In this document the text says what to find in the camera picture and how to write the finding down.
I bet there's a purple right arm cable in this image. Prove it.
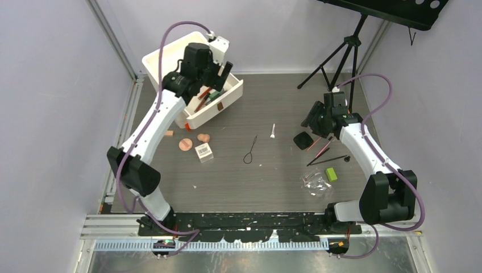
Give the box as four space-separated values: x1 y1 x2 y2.
333 73 426 259

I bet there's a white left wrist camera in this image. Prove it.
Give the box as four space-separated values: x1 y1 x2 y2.
206 31 230 64

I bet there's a black hair loop tool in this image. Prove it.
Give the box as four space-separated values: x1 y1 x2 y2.
243 135 257 164

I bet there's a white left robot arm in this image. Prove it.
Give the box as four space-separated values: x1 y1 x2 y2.
107 39 232 235

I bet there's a black compact case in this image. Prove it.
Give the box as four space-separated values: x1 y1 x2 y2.
293 131 314 150

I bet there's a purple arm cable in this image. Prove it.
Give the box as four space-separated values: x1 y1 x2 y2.
333 73 426 259
114 21 217 258

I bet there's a white drawer organizer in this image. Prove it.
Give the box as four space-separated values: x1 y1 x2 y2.
162 31 243 130

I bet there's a white small cream tube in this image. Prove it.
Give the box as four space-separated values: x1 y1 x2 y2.
270 123 276 139

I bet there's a lime green block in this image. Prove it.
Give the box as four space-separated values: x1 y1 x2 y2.
326 168 338 182

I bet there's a green lip balm tube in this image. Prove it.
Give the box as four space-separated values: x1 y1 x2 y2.
209 89 226 101

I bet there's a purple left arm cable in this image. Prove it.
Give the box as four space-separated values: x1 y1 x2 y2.
114 21 217 258

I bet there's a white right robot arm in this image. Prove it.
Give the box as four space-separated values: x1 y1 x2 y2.
301 92 417 234

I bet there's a black music stand tray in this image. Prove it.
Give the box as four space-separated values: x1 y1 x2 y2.
323 0 448 31

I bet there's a white barcode box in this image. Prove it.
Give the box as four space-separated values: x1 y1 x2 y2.
194 143 214 163

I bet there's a pink lip pencil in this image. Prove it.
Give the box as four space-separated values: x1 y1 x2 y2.
306 137 323 152

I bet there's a black makeup pencil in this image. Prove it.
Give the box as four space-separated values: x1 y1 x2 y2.
311 155 350 166
306 147 330 167

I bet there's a pink eyebrow brush comb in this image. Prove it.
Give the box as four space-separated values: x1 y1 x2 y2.
314 136 333 160

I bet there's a clear plastic bag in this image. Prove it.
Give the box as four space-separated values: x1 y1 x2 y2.
300 168 333 198

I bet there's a pink powder puff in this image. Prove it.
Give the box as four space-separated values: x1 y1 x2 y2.
178 138 193 151

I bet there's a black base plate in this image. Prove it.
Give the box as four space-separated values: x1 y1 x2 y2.
137 212 363 244

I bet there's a black tripod stand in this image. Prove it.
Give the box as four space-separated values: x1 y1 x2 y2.
296 13 369 114

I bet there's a beige makeup sponge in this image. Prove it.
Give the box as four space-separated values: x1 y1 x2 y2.
197 134 210 143

